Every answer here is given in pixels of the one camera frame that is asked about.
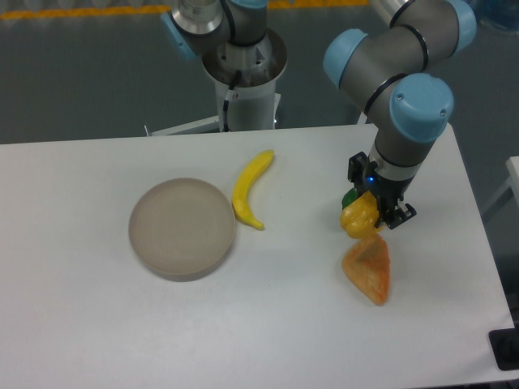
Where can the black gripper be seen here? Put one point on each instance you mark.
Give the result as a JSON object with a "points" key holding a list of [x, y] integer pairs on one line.
{"points": [[386, 190]]}

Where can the yellow toy pepper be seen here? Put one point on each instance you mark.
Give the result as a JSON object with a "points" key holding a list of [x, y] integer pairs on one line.
{"points": [[359, 214]]}

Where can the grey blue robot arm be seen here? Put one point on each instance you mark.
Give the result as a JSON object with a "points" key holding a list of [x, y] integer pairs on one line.
{"points": [[385, 76]]}

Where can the beige round plate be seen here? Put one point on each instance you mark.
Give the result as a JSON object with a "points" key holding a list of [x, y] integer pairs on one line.
{"points": [[182, 229]]}

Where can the orange toy sandwich triangle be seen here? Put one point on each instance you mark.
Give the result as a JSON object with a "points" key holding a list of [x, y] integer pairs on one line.
{"points": [[367, 266]]}

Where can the white table at right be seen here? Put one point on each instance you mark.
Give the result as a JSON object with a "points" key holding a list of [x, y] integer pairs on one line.
{"points": [[506, 191]]}

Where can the yellow toy banana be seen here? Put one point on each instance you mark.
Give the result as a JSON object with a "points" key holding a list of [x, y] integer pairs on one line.
{"points": [[242, 187]]}

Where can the black clamp at table edge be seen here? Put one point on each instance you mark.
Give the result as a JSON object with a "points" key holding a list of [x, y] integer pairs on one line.
{"points": [[504, 345]]}

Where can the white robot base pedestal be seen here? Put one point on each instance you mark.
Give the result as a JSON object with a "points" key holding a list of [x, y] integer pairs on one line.
{"points": [[245, 80]]}

